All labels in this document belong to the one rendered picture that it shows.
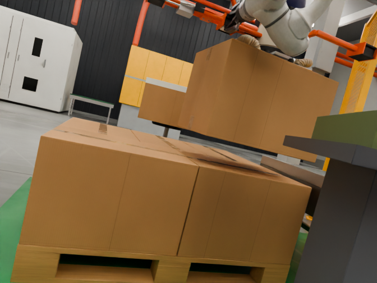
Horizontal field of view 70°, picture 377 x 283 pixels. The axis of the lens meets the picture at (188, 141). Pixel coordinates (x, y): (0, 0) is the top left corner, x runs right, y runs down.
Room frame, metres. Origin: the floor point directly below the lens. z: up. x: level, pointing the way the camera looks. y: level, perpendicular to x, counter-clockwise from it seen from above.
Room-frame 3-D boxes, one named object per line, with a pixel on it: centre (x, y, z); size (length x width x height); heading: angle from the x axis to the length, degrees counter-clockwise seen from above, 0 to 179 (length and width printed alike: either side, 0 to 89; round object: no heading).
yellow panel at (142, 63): (8.92, 1.40, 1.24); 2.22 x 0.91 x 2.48; 106
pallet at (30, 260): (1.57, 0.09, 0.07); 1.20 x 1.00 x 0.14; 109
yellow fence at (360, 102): (2.51, -1.36, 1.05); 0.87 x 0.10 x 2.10; 161
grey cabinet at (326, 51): (2.61, -1.05, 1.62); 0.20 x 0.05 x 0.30; 109
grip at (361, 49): (1.23, -0.65, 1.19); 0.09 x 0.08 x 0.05; 17
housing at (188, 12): (1.26, 0.16, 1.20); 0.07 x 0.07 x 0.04; 17
